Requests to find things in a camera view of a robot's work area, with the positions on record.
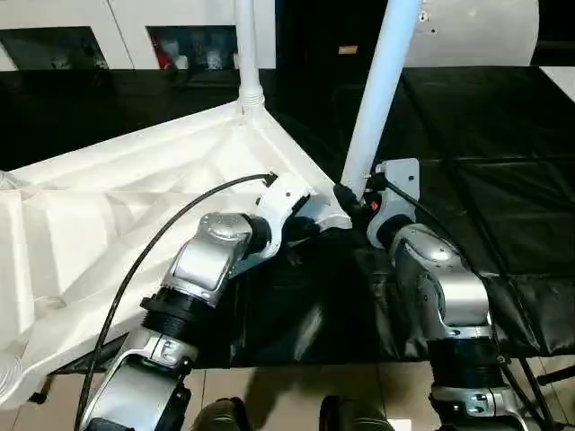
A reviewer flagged black left camera cable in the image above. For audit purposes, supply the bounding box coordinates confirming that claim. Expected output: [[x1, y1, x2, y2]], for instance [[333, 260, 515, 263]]
[[73, 172, 279, 431]]

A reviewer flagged black quilted mat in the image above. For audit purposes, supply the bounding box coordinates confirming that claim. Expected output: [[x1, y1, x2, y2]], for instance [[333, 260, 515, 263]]
[[0, 66, 575, 374]]

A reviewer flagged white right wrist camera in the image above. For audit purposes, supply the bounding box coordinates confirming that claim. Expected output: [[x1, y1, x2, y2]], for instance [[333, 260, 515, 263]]
[[365, 156, 422, 249]]

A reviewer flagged black metal bar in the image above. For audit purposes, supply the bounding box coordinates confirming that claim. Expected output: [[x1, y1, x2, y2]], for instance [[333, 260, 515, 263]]
[[531, 41, 575, 53]]

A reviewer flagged black metal stand leg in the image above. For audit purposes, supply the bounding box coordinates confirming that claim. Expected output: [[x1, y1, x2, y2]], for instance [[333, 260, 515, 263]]
[[535, 366, 575, 386], [28, 375, 51, 406]]

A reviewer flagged white sideboard with glass doors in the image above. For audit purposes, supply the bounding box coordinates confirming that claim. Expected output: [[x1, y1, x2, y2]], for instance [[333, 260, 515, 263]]
[[0, 0, 279, 72]]

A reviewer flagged black cabinet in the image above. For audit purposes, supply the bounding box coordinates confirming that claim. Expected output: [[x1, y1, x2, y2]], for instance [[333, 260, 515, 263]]
[[273, 0, 575, 71]]

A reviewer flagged white flat board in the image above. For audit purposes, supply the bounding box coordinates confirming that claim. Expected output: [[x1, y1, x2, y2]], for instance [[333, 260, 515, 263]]
[[537, 65, 575, 103]]

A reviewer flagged pale panel with holes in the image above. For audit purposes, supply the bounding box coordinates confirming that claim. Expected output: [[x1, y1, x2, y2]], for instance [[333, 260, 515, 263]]
[[402, 0, 541, 69]]

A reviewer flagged white plastic table top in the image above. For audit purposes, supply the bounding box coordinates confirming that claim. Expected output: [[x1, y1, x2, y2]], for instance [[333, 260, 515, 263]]
[[0, 100, 355, 410]]

